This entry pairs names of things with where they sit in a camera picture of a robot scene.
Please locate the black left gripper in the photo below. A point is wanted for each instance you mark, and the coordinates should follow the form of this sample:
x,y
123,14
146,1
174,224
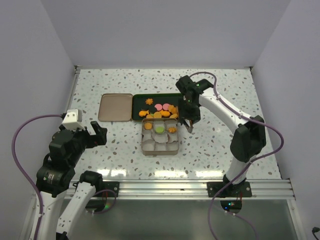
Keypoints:
x,y
100,137

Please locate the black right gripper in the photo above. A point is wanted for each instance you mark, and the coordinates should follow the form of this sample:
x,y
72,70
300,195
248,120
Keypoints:
x,y
195,116

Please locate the green macaron cookie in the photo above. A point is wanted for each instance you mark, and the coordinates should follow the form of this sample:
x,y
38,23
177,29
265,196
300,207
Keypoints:
x,y
159,130

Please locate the orange round flower cookie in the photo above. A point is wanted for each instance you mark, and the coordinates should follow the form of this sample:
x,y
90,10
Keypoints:
x,y
148,126

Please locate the metal tongs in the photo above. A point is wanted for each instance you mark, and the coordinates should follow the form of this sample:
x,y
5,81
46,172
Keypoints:
x,y
188,124

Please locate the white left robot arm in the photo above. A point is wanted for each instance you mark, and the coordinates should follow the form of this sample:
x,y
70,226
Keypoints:
x,y
53,181

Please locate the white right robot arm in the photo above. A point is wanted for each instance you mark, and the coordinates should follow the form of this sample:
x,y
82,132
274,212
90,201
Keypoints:
x,y
249,134

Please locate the tan dotted cookie right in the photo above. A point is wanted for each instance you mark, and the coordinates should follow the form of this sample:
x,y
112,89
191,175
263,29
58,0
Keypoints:
x,y
174,116

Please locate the orange fish cookie middle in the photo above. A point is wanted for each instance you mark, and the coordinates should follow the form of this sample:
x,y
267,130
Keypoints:
x,y
165,113

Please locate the pink sandwich cookie left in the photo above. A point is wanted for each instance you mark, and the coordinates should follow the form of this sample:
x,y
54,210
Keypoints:
x,y
158,107

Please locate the tan dotted round cookie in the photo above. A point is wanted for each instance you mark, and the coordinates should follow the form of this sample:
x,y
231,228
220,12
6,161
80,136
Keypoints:
x,y
157,115

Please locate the gold tin lid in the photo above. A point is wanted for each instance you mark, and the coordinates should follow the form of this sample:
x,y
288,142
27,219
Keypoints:
x,y
115,107

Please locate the orange swirl star cookie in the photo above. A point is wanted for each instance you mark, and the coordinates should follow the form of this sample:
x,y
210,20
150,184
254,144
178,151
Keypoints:
x,y
149,101

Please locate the gold cookie tin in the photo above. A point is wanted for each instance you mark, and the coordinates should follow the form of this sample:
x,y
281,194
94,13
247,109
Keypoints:
x,y
160,137

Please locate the white paper cupcake liners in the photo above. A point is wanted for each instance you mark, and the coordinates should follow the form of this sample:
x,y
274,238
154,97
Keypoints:
x,y
160,142

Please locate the dark green tray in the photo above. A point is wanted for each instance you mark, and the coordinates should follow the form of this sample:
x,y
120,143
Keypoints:
x,y
138,102

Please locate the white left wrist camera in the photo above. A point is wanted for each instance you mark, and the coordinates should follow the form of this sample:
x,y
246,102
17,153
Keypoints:
x,y
73,120

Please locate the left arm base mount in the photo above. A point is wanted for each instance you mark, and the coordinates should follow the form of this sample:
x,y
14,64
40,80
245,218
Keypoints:
x,y
110,185

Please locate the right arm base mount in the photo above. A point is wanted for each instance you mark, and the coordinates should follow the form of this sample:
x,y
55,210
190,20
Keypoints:
x,y
242,189

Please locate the aluminium front rail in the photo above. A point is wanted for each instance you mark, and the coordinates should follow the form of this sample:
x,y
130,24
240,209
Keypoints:
x,y
270,189

